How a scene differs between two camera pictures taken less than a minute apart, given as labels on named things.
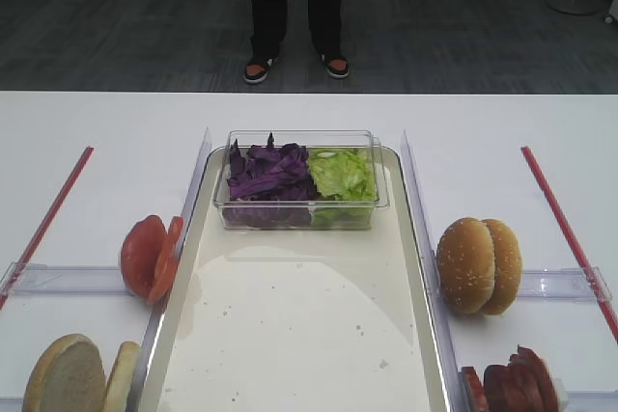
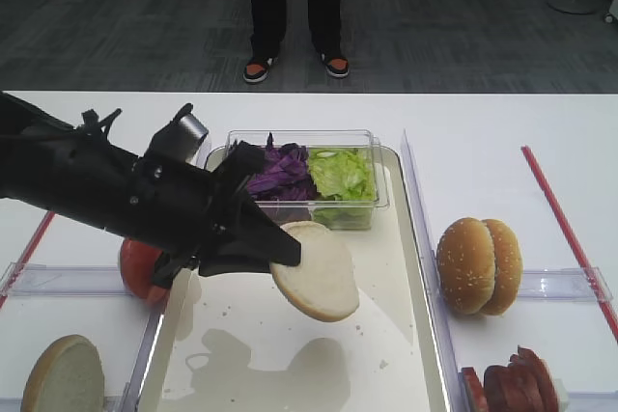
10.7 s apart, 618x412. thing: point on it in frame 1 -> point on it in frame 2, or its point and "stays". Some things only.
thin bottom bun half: x=120 y=376 -> x=323 y=286
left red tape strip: x=89 y=151 stays
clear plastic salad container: x=306 y=179 stays
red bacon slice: x=475 y=388 stays
